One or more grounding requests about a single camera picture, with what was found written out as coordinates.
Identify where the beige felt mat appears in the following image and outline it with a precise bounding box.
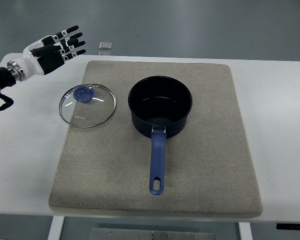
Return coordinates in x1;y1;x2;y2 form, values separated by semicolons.
48;60;263;218

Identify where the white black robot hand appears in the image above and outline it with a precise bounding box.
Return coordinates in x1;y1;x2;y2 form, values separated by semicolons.
6;25;86;82

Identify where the white table leg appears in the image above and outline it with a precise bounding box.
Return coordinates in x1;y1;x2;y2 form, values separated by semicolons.
47;216;65;240
238;222;253;240

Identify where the white table leg left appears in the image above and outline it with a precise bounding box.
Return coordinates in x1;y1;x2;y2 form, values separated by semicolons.
47;216;65;240

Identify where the black table control panel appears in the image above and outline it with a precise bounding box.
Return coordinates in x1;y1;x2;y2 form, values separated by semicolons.
276;223;300;231

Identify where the glass lid blue knob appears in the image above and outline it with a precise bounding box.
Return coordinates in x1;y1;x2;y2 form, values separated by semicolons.
58;83;117;128

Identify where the white table leg right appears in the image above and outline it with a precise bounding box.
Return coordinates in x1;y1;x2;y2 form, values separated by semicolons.
238;222;253;240

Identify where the grey metal base plate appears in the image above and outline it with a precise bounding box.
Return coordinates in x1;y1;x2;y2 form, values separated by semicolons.
89;227;216;240

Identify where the dark blue saucepan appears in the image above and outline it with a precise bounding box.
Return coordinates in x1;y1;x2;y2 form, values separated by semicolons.
128;75;193;195

